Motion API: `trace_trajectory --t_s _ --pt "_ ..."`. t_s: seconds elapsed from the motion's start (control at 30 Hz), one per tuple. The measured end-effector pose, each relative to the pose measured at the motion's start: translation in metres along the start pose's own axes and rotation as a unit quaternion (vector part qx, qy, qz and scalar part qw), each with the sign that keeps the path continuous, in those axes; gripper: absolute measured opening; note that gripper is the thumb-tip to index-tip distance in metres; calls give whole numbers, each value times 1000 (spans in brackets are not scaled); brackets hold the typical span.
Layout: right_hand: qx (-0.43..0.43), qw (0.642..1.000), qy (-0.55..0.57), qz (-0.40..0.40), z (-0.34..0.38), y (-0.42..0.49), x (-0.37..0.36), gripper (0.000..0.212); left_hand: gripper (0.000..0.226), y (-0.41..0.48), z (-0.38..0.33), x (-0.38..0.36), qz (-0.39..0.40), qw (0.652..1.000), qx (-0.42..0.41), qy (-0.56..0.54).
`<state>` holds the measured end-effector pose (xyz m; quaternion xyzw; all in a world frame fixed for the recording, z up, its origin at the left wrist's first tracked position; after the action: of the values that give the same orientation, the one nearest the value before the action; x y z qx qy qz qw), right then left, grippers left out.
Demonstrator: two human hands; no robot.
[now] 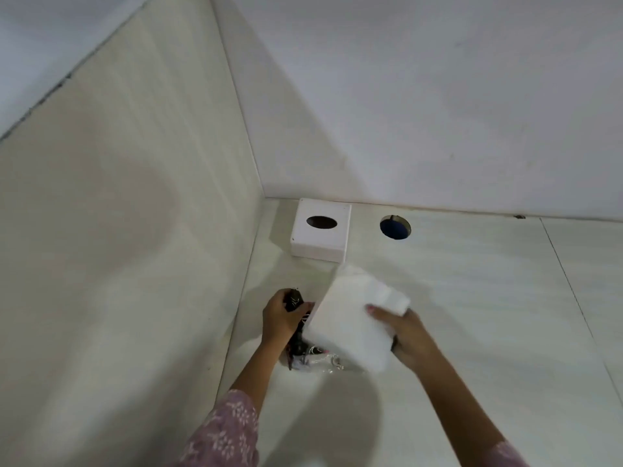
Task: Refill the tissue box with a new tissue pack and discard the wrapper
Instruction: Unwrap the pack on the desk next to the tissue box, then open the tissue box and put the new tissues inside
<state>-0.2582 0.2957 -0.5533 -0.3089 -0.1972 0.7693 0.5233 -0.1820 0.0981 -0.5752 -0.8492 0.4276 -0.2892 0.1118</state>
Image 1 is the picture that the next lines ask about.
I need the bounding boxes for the person's right hand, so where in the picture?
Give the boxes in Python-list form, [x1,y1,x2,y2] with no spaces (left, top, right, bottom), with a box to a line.
[365,304,442,374]

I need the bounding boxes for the person's left hand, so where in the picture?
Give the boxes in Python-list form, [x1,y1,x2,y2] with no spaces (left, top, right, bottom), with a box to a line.
[262,288,311,350]

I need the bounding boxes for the white tissue stack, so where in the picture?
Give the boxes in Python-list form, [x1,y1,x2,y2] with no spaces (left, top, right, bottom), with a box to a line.
[303,265,411,374]

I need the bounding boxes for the black patterned plastic bag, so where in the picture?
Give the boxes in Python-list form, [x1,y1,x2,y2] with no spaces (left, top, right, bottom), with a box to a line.
[284,288,346,372]

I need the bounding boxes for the person's right forearm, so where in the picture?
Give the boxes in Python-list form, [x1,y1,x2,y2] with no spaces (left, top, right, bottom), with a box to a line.
[418,352,531,467]

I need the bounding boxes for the person's left forearm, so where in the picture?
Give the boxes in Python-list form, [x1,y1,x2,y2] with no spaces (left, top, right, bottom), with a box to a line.
[176,341,289,467]

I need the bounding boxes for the white tissue box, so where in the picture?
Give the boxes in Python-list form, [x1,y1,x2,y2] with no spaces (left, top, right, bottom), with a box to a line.
[290,198,352,263]

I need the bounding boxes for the round cable hole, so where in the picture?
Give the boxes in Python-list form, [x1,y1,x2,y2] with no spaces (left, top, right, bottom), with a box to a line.
[380,215,412,241]

